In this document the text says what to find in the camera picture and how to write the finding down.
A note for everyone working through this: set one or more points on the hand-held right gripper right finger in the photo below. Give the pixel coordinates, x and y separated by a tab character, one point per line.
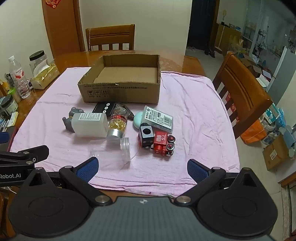
196	170

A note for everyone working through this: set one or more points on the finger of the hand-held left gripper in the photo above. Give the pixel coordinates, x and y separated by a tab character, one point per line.
3	138
27	154

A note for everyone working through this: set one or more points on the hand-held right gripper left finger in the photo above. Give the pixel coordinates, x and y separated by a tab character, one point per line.
89	167

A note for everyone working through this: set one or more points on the clear plastic jar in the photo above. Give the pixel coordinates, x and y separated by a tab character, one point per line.
111	154

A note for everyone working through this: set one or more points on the white plastic bottle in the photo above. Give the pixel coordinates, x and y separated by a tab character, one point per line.
89	126

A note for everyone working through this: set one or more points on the red toy train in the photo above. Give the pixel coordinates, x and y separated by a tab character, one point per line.
161	143

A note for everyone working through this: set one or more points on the grey elephant toy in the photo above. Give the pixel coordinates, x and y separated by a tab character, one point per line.
69	122

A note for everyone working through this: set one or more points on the clear labelled plastic case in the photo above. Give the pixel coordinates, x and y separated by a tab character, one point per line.
158	119

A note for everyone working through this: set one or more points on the brown cardboard box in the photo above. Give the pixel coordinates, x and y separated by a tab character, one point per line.
129	92

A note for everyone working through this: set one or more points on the small jar with black lid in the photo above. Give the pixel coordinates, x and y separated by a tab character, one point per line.
8	105

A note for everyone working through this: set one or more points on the green capped bottle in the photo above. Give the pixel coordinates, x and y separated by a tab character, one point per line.
14	95

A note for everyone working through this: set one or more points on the bottle of yellow capsules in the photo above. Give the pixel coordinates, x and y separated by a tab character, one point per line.
116	125

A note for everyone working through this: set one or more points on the pink towel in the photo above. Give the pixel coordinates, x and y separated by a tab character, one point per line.
198	115

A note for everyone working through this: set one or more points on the black box with round buttons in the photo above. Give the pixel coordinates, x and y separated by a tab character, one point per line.
104	107

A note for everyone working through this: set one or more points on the clear water bottle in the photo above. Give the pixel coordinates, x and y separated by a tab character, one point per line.
19	78

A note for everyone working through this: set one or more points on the black and white toy block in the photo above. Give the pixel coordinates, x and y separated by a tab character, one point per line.
146	134

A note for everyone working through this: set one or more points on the mint green round case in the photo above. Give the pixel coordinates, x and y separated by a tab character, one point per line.
137	120

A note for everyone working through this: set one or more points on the dark flat object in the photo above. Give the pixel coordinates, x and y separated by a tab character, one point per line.
130	113

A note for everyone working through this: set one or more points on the orange bag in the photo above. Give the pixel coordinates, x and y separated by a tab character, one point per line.
253	133

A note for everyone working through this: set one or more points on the gold tissue box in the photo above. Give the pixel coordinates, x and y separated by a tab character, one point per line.
45	76

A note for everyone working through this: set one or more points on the cardboard carton with label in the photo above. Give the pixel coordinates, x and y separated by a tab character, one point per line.
275	153

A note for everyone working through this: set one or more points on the clear jar with black lid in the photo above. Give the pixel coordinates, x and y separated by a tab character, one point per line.
38	62

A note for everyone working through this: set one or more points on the wooden chair with striped backrest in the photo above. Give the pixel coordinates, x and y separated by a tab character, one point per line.
240	88

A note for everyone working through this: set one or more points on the wooden door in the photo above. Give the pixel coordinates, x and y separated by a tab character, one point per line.
62	27

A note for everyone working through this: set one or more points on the white refrigerator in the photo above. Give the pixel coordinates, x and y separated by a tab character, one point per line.
283	69

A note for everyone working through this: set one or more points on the wooden chair with slatted back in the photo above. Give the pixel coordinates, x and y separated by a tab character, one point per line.
111	34

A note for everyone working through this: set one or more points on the light wooden cabinet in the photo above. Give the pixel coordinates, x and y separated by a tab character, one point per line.
227	37

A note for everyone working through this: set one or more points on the red door decoration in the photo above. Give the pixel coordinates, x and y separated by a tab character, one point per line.
51	3

